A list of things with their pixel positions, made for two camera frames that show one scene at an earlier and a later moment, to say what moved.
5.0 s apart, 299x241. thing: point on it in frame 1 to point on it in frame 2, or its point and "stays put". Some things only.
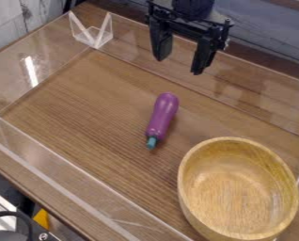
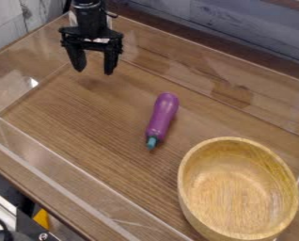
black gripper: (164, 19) to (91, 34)
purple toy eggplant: (164, 108) stays put
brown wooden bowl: (238, 191) stays put
